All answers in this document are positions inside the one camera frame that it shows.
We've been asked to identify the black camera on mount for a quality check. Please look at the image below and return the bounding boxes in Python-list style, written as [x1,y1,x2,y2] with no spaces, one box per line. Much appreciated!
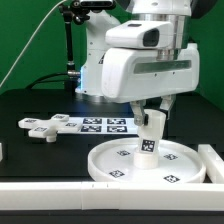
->
[71,0,116,10]

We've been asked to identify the white marker sheet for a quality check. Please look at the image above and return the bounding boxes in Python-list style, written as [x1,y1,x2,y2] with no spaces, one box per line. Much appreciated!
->
[59,117,137,135]

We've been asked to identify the white right fence bar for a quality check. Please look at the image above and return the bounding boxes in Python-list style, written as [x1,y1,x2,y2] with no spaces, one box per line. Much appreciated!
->
[198,144,224,184]

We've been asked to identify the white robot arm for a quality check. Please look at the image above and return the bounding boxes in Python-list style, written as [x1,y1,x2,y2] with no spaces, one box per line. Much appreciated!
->
[77,0,218,126]

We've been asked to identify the white cable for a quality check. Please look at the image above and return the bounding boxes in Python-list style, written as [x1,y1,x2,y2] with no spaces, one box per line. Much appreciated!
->
[0,0,68,90]

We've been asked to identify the white left fence piece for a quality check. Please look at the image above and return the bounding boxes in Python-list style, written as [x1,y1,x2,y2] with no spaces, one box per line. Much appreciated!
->
[0,143,3,162]

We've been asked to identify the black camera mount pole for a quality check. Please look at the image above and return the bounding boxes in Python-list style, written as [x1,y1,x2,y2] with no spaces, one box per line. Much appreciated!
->
[59,0,90,94]

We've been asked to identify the white round table top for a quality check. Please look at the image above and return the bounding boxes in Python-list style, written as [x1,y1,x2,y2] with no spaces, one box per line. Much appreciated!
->
[88,138,206,184]

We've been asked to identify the white fence bar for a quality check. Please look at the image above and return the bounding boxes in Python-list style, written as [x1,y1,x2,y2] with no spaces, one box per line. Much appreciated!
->
[0,182,224,211]
[198,144,224,184]

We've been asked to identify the white front fence bar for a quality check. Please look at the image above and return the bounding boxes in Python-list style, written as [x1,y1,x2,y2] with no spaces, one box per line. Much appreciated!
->
[0,182,224,211]

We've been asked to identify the black cables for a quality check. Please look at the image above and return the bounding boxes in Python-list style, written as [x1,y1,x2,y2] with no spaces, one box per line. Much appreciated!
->
[25,72,70,90]

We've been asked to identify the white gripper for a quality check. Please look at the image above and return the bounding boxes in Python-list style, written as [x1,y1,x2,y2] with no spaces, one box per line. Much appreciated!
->
[101,20,199,126]

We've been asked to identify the white cross table base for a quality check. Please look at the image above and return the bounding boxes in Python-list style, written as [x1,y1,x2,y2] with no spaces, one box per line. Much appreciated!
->
[18,114,82,143]

